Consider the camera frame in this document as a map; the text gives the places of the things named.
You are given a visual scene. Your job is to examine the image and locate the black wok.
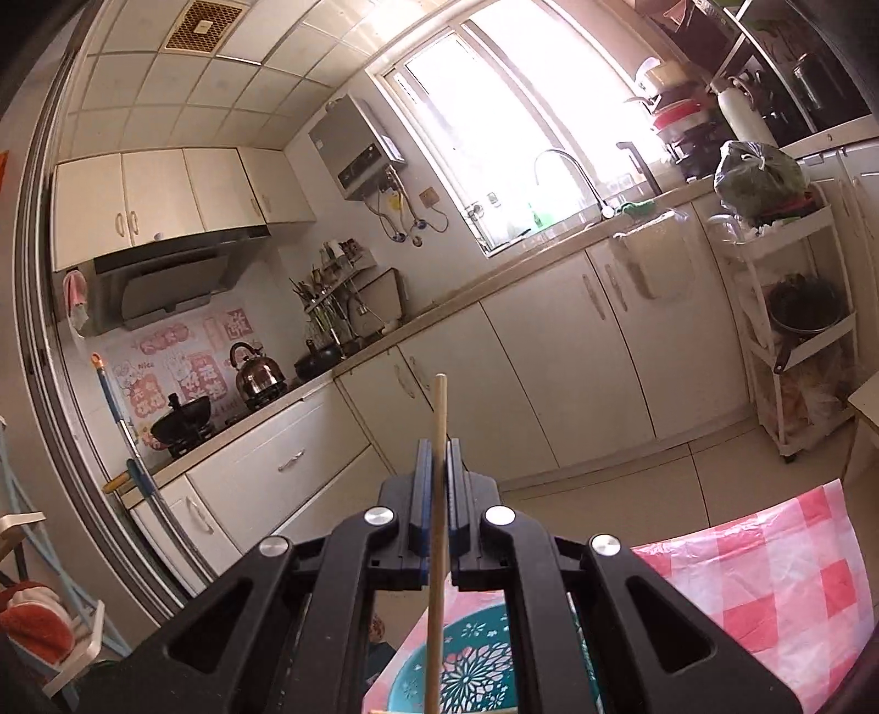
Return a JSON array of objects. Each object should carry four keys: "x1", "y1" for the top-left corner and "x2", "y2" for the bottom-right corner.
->
[{"x1": 151, "y1": 393, "x2": 215, "y2": 458}]

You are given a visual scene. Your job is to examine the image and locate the stacked bowls and dishes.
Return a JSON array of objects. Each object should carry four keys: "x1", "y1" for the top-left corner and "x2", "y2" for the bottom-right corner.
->
[{"x1": 633, "y1": 57, "x2": 715, "y2": 181}]

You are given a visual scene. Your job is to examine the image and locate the grey wall water heater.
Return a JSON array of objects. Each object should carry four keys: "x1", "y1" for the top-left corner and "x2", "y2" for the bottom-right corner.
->
[{"x1": 308, "y1": 94, "x2": 407, "y2": 201}]

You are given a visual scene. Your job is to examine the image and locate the wooden chopstick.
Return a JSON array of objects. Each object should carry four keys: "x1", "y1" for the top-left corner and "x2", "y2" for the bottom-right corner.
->
[{"x1": 425, "y1": 372, "x2": 448, "y2": 714}]

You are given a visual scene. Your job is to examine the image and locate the black frying pan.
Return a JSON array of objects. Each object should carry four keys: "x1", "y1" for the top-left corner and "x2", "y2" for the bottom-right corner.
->
[{"x1": 295, "y1": 339, "x2": 344, "y2": 382}]

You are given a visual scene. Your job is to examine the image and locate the teal perforated plastic bin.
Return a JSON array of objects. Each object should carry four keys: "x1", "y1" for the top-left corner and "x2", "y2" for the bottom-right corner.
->
[{"x1": 381, "y1": 601, "x2": 599, "y2": 714}]

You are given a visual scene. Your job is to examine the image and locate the orange fluffy cloth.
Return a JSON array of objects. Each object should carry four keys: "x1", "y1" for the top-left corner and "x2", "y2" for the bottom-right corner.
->
[{"x1": 0, "y1": 582, "x2": 75, "y2": 665}]

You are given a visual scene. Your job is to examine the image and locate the hanging white waste bin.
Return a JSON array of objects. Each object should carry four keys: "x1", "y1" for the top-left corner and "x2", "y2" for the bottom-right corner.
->
[{"x1": 611, "y1": 210, "x2": 696, "y2": 300}]

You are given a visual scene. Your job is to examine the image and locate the black range hood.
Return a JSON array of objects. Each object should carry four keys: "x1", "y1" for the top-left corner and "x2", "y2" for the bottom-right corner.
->
[{"x1": 80, "y1": 225, "x2": 270, "y2": 334}]

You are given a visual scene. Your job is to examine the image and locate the utensil wall rack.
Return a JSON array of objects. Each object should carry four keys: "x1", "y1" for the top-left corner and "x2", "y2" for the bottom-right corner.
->
[{"x1": 289, "y1": 239, "x2": 375, "y2": 314}]

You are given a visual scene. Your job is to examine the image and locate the beige shelf rack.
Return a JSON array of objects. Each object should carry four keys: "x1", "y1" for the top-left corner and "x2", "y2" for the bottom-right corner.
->
[{"x1": 2, "y1": 454, "x2": 131, "y2": 712}]

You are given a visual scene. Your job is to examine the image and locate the green bagged vegetables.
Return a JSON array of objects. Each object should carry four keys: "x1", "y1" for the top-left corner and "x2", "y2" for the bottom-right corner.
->
[{"x1": 714, "y1": 141, "x2": 808, "y2": 220}]

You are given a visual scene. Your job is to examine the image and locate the black pan in cart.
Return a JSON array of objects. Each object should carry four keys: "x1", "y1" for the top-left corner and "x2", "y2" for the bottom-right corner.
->
[{"x1": 767, "y1": 274, "x2": 846, "y2": 375}]

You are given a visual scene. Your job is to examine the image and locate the white tiered kitchen cart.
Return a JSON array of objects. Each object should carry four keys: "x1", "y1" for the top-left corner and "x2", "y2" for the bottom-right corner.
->
[{"x1": 708, "y1": 207, "x2": 858, "y2": 462}]

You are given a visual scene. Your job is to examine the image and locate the red white checkered tablecloth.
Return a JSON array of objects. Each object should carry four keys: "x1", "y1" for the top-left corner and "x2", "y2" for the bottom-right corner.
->
[{"x1": 363, "y1": 479, "x2": 869, "y2": 714}]

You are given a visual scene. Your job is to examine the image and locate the white thermos jug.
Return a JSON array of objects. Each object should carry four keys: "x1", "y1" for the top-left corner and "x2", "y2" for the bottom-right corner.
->
[{"x1": 712, "y1": 77, "x2": 778, "y2": 146}]

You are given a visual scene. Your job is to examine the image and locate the chrome sink faucet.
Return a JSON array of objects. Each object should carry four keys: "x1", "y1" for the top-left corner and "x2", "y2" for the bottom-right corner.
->
[{"x1": 547, "y1": 147, "x2": 615, "y2": 220}]

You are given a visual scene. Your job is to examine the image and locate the copper kettle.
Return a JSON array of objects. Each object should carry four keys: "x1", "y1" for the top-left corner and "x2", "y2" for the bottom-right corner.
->
[{"x1": 230, "y1": 341, "x2": 287, "y2": 412}]

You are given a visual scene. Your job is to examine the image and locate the white wooden stool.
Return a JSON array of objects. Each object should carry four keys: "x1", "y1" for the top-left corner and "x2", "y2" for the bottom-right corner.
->
[{"x1": 842, "y1": 373, "x2": 879, "y2": 487}]

